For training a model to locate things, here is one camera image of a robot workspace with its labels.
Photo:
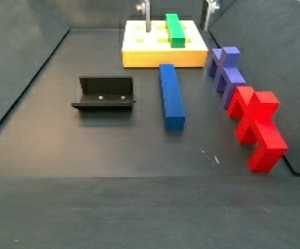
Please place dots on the blue rectangular block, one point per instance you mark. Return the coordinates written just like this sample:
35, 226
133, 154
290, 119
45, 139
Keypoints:
173, 104

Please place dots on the purple cross-shaped block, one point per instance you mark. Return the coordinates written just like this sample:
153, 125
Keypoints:
224, 71

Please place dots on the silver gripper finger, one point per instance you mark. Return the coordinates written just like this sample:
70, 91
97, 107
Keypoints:
212, 7
143, 9

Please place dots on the green rectangular block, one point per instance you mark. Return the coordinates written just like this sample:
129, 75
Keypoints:
176, 31

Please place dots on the black metal bracket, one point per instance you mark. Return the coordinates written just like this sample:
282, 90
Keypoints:
105, 92

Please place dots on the red cross-shaped block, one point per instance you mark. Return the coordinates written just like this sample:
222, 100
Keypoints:
254, 107

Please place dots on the yellow wooden peg board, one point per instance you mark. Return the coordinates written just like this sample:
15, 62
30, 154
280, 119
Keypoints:
147, 49

